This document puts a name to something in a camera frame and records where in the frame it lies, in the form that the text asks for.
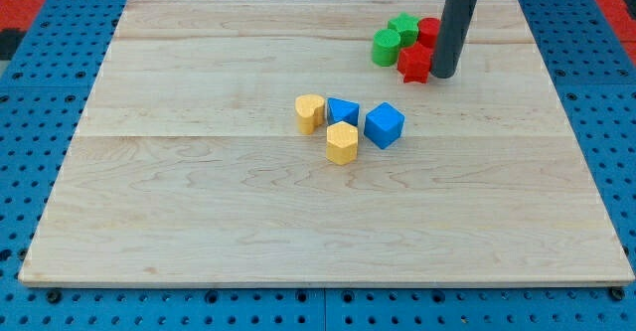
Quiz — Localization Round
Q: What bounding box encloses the yellow heart block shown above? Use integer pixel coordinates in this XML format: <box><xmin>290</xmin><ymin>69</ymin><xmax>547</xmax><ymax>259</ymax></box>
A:
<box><xmin>294</xmin><ymin>94</ymin><xmax>326</xmax><ymax>135</ymax></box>

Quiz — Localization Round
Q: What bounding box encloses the red cylinder block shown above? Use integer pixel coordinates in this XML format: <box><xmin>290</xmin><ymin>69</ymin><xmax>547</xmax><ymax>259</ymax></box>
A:
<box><xmin>417</xmin><ymin>17</ymin><xmax>441</xmax><ymax>49</ymax></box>

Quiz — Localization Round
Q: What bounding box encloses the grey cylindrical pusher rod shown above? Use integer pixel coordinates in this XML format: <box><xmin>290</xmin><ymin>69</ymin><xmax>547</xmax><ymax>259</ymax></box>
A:
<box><xmin>430</xmin><ymin>0</ymin><xmax>477</xmax><ymax>79</ymax></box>

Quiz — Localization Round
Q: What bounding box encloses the blue cube block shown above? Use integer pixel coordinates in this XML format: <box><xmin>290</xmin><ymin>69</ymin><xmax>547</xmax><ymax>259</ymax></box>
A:
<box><xmin>364</xmin><ymin>102</ymin><xmax>405</xmax><ymax>149</ymax></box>

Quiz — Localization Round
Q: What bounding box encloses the yellow hexagon block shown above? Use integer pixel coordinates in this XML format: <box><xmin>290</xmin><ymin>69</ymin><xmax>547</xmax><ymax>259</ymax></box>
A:
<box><xmin>326</xmin><ymin>121</ymin><xmax>359</xmax><ymax>165</ymax></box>

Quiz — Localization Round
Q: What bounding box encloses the green star block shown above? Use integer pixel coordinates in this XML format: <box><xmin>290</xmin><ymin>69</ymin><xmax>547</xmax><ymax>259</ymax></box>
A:
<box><xmin>388</xmin><ymin>12</ymin><xmax>420</xmax><ymax>48</ymax></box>

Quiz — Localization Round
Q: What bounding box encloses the red star block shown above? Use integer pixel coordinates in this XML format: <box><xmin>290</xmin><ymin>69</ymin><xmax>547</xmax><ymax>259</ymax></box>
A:
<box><xmin>397</xmin><ymin>43</ymin><xmax>433</xmax><ymax>83</ymax></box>

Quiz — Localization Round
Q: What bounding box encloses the blue triangle block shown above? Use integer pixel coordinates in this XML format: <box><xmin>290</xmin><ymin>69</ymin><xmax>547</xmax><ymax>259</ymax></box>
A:
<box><xmin>327</xmin><ymin>97</ymin><xmax>360</xmax><ymax>126</ymax></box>

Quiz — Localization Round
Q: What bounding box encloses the green cylinder block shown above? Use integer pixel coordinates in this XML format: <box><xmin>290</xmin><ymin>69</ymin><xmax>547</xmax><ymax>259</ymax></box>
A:
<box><xmin>372</xmin><ymin>29</ymin><xmax>400</xmax><ymax>67</ymax></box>

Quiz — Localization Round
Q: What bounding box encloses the light wooden board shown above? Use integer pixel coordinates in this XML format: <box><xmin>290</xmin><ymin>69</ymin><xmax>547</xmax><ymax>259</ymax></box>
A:
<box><xmin>19</xmin><ymin>0</ymin><xmax>634</xmax><ymax>288</ymax></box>

